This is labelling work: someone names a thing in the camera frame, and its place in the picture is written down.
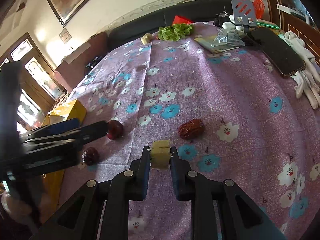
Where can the small sugarcane piece far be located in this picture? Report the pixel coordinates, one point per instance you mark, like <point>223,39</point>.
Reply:
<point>147,38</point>

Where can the person left hand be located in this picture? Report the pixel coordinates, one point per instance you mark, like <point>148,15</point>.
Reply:
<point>20,212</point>

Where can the dark red plum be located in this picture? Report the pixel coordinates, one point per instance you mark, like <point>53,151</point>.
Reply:
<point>90,156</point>
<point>114,129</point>

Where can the plastic packet on booklet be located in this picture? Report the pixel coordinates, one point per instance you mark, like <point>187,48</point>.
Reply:
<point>226,39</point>

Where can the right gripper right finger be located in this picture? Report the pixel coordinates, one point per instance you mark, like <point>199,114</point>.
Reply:
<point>219,210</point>

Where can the red jujube date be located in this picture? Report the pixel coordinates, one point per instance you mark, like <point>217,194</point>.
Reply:
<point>192,129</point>

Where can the black sofa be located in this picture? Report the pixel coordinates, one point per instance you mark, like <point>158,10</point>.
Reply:
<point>196,11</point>

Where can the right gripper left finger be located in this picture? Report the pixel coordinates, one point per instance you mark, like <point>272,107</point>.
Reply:
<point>100,209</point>

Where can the green lettuce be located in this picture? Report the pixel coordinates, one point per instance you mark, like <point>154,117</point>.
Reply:
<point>175,32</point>

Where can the white cloth gloves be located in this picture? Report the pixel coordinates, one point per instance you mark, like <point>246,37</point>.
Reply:
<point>307,80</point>

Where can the black smartphone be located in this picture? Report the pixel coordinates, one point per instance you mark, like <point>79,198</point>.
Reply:
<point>279,53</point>

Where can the pink armchair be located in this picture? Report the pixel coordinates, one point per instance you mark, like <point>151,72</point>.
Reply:
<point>72,68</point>

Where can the purple floral tablecloth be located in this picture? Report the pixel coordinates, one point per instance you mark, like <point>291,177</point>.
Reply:
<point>230,115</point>

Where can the red paper box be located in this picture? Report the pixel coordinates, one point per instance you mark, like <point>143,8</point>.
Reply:
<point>180,20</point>

